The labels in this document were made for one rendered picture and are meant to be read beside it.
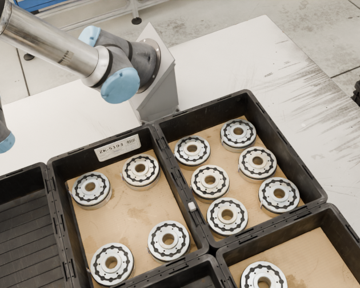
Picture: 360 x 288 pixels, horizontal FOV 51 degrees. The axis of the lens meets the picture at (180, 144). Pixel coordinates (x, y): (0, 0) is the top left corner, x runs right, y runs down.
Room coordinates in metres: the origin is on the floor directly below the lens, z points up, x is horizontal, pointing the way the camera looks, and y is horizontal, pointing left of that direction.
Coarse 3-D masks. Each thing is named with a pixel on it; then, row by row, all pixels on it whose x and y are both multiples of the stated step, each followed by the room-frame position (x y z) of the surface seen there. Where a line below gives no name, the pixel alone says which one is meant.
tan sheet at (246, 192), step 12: (204, 132) 0.69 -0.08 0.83; (216, 132) 0.68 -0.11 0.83; (216, 144) 0.64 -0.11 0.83; (216, 156) 0.60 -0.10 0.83; (228, 156) 0.59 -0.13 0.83; (180, 168) 0.57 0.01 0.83; (228, 168) 0.55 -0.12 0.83; (240, 180) 0.51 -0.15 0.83; (240, 192) 0.47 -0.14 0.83; (252, 192) 0.47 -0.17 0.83; (204, 204) 0.45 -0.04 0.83; (252, 204) 0.43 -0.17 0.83; (300, 204) 0.42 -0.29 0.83; (204, 216) 0.42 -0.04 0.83; (228, 216) 0.41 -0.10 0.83; (252, 216) 0.40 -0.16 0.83; (264, 216) 0.40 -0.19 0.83; (216, 240) 0.35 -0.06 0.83
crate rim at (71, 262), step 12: (132, 132) 0.64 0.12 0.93; (156, 132) 0.63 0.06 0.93; (96, 144) 0.62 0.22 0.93; (156, 144) 0.59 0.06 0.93; (60, 156) 0.60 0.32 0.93; (48, 168) 0.56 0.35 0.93; (168, 168) 0.51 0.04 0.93; (180, 192) 0.44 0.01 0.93; (60, 204) 0.45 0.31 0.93; (60, 216) 0.42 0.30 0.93; (192, 216) 0.38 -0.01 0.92; (204, 240) 0.31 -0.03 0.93; (72, 252) 0.33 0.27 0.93; (192, 252) 0.29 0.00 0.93; (204, 252) 0.29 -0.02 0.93; (72, 264) 0.30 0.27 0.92; (168, 264) 0.27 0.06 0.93; (180, 264) 0.27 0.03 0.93; (72, 276) 0.27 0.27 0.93; (144, 276) 0.25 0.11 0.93
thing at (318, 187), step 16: (224, 96) 0.73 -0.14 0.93; (192, 112) 0.69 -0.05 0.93; (160, 128) 0.65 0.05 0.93; (272, 128) 0.60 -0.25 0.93; (288, 144) 0.54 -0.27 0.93; (320, 192) 0.39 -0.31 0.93; (304, 208) 0.36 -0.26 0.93; (272, 224) 0.33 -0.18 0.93; (208, 240) 0.31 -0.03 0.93; (224, 240) 0.31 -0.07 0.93
